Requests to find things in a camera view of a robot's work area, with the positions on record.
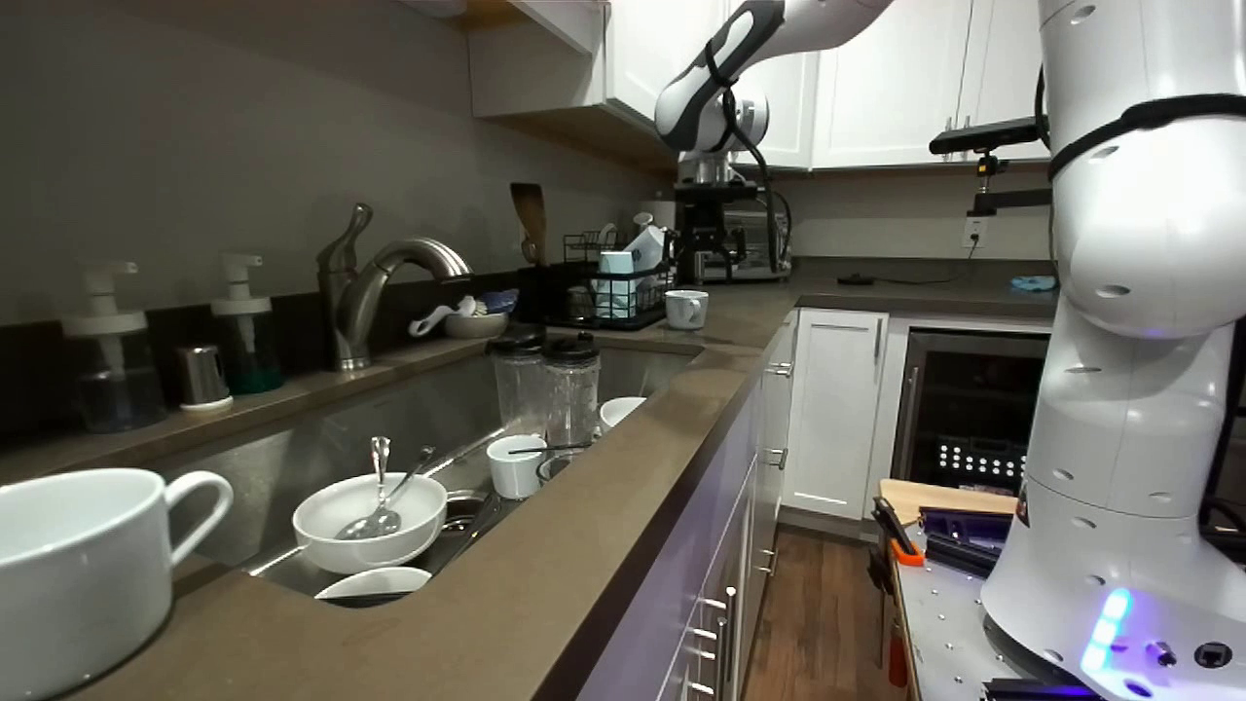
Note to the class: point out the clear soap dispenser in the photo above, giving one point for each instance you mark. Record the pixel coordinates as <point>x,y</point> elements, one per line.
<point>114,369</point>

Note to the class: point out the large white mug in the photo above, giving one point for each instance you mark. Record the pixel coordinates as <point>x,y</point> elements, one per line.
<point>86,571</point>

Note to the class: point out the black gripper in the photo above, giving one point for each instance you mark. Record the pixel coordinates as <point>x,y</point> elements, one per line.
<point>703,246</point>

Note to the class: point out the metal spoon in bowl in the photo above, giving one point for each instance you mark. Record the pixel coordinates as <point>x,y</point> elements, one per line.
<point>384,514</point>

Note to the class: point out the chrome kitchen faucet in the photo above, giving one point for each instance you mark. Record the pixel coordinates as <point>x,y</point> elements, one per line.
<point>358,286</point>

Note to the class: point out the white container in rack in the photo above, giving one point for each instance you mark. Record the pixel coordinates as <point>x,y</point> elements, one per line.
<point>616,286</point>

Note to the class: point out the black dish rack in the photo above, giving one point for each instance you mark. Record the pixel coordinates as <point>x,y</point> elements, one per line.
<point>653,279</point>

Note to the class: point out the small bowl with sponge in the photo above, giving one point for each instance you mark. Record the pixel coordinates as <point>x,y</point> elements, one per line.
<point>463,321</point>

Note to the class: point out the glass jar black lid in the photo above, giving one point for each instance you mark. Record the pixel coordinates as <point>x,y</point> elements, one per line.
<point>515,365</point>
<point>569,386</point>

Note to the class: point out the small metal cup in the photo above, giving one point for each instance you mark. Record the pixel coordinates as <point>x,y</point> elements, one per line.
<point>206,384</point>

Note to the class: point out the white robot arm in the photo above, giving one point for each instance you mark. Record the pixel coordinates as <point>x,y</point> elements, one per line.
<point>1108,571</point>

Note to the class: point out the white bowl in sink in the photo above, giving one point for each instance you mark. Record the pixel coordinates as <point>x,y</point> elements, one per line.
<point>323,514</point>

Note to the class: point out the white saucer in sink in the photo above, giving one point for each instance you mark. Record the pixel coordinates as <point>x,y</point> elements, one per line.
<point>374,583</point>

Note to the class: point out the small white mug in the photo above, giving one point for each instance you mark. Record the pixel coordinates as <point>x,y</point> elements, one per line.
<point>687,310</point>

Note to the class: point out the toaster oven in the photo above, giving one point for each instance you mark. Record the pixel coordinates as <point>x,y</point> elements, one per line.
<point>761,246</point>

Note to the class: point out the black wine cooler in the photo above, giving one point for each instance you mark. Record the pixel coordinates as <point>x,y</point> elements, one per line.
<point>966,405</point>

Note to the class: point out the small white cup in sink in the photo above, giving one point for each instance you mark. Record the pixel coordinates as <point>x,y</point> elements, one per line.
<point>515,465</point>

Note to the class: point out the white plate in sink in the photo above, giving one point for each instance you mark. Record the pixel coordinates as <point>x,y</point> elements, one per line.
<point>616,410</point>

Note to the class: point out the green soap dispenser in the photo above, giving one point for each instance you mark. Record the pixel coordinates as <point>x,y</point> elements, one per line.
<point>247,327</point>

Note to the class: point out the black camera on stand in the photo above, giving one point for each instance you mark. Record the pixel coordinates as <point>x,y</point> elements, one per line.
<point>982,140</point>

